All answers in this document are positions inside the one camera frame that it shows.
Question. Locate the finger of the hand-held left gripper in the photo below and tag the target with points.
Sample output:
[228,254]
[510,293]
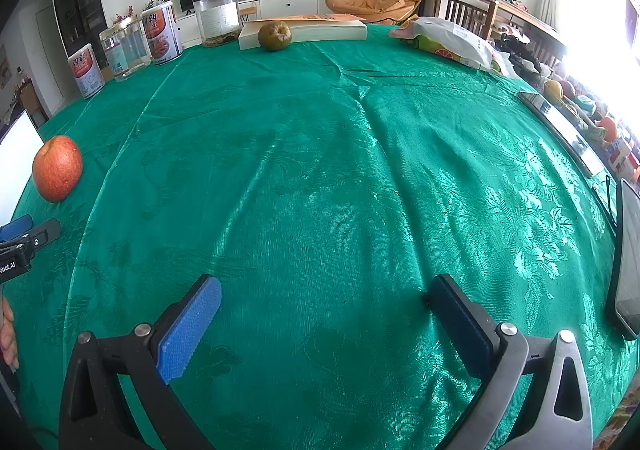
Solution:
[15,228]
[46,234]

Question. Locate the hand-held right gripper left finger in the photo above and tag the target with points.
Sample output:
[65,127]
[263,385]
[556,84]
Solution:
[190,327]

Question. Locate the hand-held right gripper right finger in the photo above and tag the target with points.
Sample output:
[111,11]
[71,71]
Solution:
[462,330]

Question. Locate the white foam box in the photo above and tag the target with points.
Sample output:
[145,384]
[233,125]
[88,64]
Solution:
[17,165]

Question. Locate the red apple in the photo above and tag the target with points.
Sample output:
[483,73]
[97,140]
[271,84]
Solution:
[57,169]

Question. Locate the kiwi fruit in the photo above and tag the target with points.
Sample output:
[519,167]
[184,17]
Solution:
[274,36]

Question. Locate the person's left hand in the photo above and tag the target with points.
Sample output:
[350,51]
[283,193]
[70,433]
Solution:
[7,335]

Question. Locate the red label tin can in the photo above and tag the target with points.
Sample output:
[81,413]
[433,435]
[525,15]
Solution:
[161,33]
[86,73]

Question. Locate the black smartphone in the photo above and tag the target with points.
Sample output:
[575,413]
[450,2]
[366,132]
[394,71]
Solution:
[627,260]

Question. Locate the green tablecloth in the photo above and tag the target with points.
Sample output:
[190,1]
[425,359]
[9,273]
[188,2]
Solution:
[325,180]

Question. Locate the clear glass jar gold lid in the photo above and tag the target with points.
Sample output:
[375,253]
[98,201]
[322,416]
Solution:
[125,50]

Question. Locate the red flowers in vase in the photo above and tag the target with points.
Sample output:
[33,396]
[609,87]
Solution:
[124,14]

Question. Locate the leafy plant in white pot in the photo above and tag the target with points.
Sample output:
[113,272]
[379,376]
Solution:
[152,4]

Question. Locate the clutter of small household items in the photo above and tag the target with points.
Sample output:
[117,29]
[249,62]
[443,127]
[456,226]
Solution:
[580,100]

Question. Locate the clear jar with black lid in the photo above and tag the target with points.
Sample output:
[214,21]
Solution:
[216,15]

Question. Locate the white printed plastic bag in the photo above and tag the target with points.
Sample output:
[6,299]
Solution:
[450,43]

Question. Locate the wooden stool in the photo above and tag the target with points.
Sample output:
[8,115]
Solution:
[248,10]

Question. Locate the white flat box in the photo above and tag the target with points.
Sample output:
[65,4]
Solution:
[325,30]

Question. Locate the wooden chair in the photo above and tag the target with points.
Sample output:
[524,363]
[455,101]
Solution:
[462,3]

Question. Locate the white television cabinet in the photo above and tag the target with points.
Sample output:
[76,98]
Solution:
[285,5]

